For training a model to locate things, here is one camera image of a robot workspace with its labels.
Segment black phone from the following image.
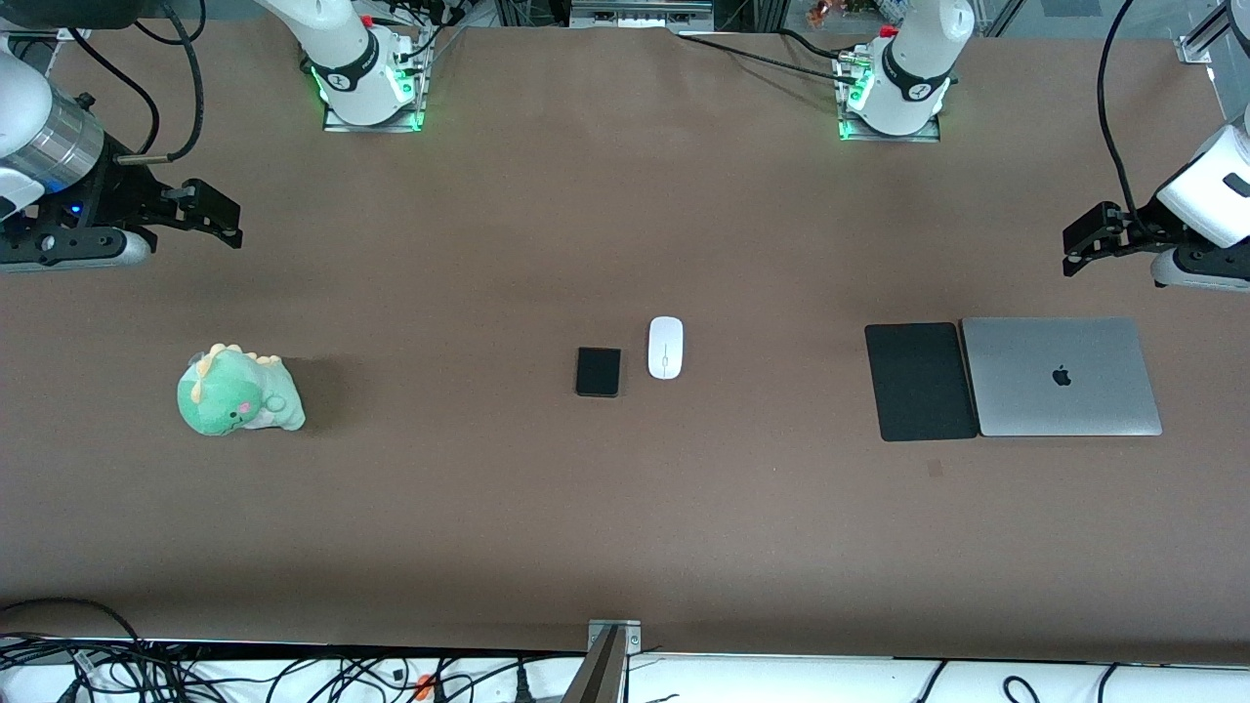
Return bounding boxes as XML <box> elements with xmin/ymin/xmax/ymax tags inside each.
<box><xmin>575</xmin><ymin>347</ymin><xmax>623</xmax><ymax>399</ymax></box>

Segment white computer mouse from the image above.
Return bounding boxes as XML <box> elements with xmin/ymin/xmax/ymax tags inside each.
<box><xmin>647</xmin><ymin>315</ymin><xmax>686</xmax><ymax>381</ymax></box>

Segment black mouse pad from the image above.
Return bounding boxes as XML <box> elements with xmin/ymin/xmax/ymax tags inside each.
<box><xmin>864</xmin><ymin>322</ymin><xmax>980</xmax><ymax>443</ymax></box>

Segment grey closed laptop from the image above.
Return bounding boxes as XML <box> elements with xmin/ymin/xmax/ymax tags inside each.
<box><xmin>960</xmin><ymin>316</ymin><xmax>1164</xmax><ymax>438</ymax></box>

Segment green dinosaur plush toy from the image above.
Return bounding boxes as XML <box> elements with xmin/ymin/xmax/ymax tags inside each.
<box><xmin>176</xmin><ymin>343</ymin><xmax>308</xmax><ymax>437</ymax></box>

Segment aluminium corner profile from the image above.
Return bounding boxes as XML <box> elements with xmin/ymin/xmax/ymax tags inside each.
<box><xmin>1176</xmin><ymin>0</ymin><xmax>1235</xmax><ymax>65</ymax></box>

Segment aluminium profile bar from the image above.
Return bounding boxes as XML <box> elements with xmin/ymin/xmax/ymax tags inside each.
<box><xmin>562</xmin><ymin>626</ymin><xmax>627</xmax><ymax>703</ymax></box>

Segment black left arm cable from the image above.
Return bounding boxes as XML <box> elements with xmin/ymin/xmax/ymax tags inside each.
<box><xmin>1097</xmin><ymin>0</ymin><xmax>1144</xmax><ymax>240</ymax></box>

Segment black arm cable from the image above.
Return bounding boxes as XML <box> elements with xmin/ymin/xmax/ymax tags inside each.
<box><xmin>57</xmin><ymin>0</ymin><xmax>208</xmax><ymax>165</ymax></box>
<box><xmin>1097</xmin><ymin>0</ymin><xmax>1144</xmax><ymax>240</ymax></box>

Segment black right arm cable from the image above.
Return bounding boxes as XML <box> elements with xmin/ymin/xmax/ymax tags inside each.
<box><xmin>57</xmin><ymin>0</ymin><xmax>208</xmax><ymax>165</ymax></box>

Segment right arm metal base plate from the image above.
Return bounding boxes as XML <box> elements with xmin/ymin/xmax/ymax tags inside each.
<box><xmin>322</xmin><ymin>29</ymin><xmax>433</xmax><ymax>134</ymax></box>

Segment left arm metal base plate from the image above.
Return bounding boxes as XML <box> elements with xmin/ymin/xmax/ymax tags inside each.
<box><xmin>832</xmin><ymin>49</ymin><xmax>943</xmax><ymax>145</ymax></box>

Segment black cable across table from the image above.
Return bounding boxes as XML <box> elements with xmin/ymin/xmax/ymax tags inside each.
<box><xmin>677</xmin><ymin>27</ymin><xmax>865</xmax><ymax>87</ymax></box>

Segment tangled black floor cables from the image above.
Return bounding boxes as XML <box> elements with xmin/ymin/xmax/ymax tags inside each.
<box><xmin>0</xmin><ymin>597</ymin><xmax>587</xmax><ymax>703</ymax></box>

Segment aluminium frame rail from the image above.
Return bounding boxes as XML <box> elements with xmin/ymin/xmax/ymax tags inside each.
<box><xmin>568</xmin><ymin>0</ymin><xmax>716</xmax><ymax>29</ymax></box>

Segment metal table edge bracket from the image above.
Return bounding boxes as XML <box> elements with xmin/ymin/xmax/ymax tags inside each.
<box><xmin>587</xmin><ymin>619</ymin><xmax>644</xmax><ymax>656</ymax></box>

